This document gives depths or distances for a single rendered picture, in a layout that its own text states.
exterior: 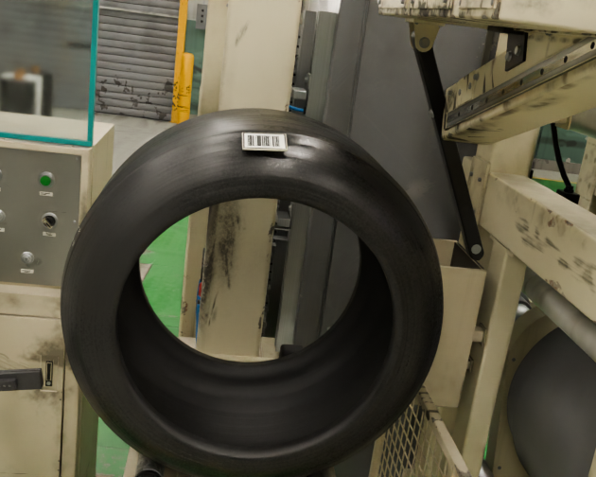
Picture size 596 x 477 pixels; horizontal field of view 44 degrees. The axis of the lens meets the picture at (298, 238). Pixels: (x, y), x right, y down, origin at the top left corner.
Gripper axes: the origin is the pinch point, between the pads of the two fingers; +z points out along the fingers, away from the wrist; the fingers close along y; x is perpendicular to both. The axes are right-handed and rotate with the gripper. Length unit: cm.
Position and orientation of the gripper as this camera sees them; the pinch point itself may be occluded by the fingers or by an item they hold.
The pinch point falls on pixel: (19, 379)
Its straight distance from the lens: 127.0
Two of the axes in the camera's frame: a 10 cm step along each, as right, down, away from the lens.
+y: -0.9, -3.0, 9.5
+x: 0.1, 9.5, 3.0
